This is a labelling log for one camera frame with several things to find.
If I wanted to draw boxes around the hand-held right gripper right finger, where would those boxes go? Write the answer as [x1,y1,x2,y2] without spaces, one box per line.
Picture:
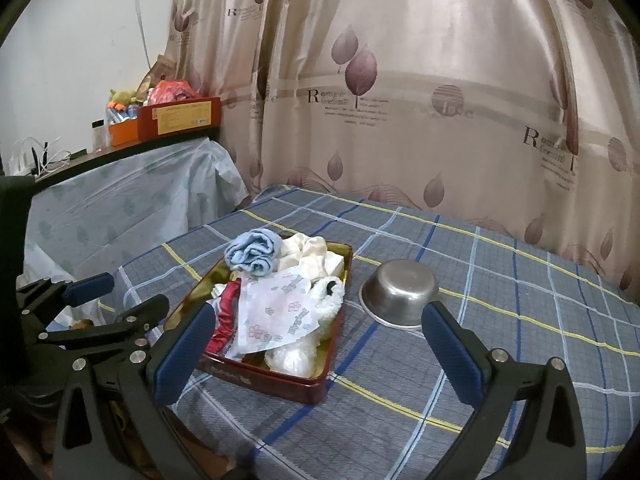
[421,301,588,480]

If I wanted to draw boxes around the stainless steel bowl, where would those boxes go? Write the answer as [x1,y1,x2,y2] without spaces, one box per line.
[358,259,441,331]

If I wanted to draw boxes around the red and white garment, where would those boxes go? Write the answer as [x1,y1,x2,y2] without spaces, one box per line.
[206,280,251,358]

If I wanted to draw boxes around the large orange cardboard box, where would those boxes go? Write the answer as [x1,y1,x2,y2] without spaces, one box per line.
[136,96,222,142]

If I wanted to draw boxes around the light blue towel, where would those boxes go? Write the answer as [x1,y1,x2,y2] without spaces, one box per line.
[223,229,283,277]

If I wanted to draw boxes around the beige leaf print curtain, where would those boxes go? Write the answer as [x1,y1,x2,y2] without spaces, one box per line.
[167,0,640,291]

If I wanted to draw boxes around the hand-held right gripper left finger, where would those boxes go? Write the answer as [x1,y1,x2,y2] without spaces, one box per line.
[52,304,217,480]

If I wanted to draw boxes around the brown paper bag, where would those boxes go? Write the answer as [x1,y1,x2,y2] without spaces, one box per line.
[142,54,178,96]

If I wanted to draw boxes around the white cables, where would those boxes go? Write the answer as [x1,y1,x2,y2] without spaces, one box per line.
[10,135,73,176]

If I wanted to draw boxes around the white fluffy slipper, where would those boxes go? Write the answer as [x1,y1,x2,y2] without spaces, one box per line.
[280,276,347,356]

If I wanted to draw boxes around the dark wooden desk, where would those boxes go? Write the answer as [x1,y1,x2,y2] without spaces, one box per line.
[30,126,222,182]

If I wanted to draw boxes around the cream scrunchie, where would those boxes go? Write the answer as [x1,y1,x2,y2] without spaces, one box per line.
[277,232,328,273]

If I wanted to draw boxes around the red tin box gold interior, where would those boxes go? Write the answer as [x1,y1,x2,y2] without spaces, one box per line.
[164,240,353,405]

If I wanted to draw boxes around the white plastic bag bundle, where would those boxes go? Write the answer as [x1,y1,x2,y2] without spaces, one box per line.
[264,332,321,377]

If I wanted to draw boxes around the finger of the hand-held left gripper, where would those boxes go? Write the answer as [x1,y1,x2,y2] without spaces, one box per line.
[17,274,115,316]
[25,294,171,356]

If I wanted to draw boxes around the printed white packet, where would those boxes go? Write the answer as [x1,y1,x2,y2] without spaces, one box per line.
[235,270,326,356]

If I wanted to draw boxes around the small orange box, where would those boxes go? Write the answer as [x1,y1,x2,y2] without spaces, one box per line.
[107,117,141,147]

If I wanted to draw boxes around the small clear bottle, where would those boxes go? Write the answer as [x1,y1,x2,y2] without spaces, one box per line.
[91,119,112,151]

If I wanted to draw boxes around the red plastic bag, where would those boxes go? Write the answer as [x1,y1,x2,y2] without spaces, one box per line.
[148,79,201,107]

